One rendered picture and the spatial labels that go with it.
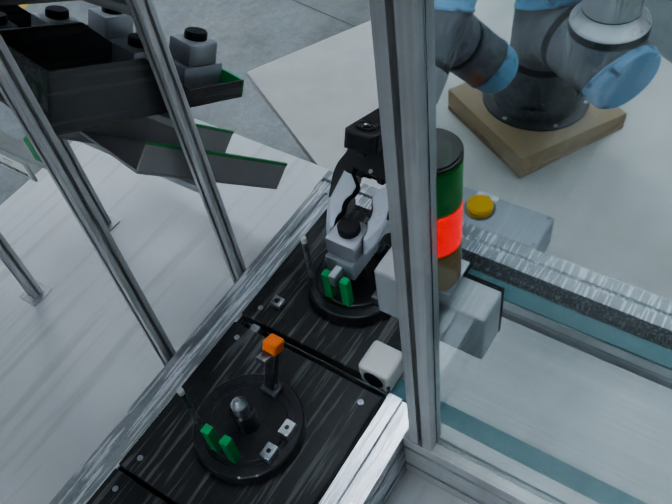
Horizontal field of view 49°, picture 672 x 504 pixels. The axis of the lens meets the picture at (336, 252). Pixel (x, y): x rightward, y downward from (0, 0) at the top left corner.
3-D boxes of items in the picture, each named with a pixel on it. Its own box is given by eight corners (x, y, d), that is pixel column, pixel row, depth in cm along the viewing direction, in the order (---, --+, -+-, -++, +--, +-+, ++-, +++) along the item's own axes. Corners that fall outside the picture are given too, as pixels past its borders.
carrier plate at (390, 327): (334, 208, 117) (333, 199, 115) (473, 264, 107) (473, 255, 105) (244, 320, 105) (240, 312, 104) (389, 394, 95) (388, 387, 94)
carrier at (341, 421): (237, 328, 105) (216, 275, 95) (383, 404, 95) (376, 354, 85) (122, 471, 93) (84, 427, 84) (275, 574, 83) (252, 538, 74)
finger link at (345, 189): (344, 244, 102) (380, 187, 101) (326, 240, 97) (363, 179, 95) (328, 232, 103) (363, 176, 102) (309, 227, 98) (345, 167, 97)
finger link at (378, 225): (397, 261, 99) (409, 193, 99) (381, 257, 93) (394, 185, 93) (376, 257, 100) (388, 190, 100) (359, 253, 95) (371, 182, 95)
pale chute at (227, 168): (222, 155, 122) (232, 130, 121) (277, 189, 116) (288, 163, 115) (78, 132, 99) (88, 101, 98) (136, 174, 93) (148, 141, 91)
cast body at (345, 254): (352, 237, 103) (347, 202, 97) (379, 248, 101) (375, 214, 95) (318, 279, 99) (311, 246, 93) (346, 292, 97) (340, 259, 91)
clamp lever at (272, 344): (269, 378, 94) (272, 331, 90) (282, 385, 93) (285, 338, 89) (251, 394, 91) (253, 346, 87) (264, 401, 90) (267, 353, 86)
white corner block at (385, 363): (377, 353, 100) (375, 337, 96) (407, 368, 98) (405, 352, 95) (359, 380, 97) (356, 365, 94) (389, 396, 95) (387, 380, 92)
